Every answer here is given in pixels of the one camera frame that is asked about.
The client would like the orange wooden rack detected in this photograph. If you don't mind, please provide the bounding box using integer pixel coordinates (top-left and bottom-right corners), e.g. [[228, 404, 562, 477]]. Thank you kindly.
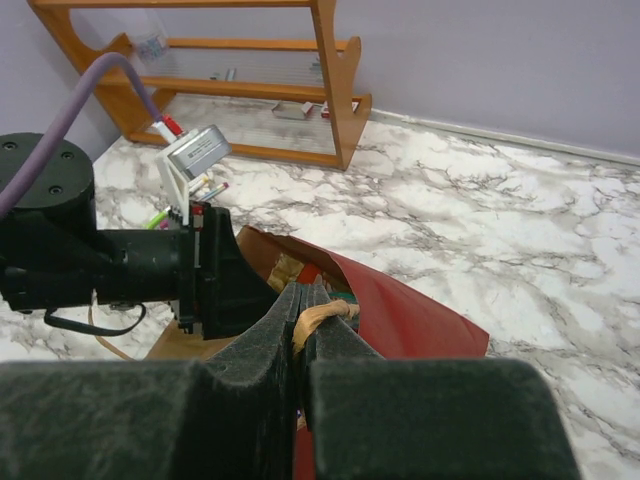
[[29, 1, 372, 170]]

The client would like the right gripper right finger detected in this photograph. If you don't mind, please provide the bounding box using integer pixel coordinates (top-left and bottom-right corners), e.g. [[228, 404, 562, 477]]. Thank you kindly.
[[298, 283, 584, 480]]

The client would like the red brown paper bag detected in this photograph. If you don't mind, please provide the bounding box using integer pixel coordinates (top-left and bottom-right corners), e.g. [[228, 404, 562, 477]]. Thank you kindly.
[[147, 226, 489, 479]]

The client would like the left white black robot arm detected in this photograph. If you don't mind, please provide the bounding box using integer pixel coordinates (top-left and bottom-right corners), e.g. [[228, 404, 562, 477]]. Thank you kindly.
[[1, 141, 277, 340]]

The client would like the small patterned cup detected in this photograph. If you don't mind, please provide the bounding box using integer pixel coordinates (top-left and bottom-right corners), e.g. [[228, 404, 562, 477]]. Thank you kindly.
[[130, 30, 169, 64]]

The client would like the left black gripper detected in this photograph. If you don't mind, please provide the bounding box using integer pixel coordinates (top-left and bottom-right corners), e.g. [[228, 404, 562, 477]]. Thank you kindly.
[[170, 202, 278, 340]]

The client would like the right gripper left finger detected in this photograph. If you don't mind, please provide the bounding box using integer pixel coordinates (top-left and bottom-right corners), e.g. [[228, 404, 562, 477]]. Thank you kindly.
[[1, 284, 302, 479]]

